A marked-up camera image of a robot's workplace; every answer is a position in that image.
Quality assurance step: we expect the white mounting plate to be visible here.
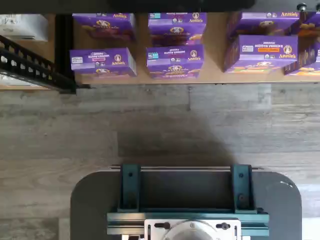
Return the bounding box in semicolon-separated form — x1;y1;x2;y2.
144;218;242;240

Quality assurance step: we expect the purple Annie's pasta box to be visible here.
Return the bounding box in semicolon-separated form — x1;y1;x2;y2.
226;11;301;38
146;44;206;80
283;41;320;77
284;11;320;45
69;47;138;77
71;13;137;42
223;34;299;74
147;12;208;47

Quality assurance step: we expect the white cardboard box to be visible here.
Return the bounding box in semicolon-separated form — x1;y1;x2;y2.
0;14;49;43

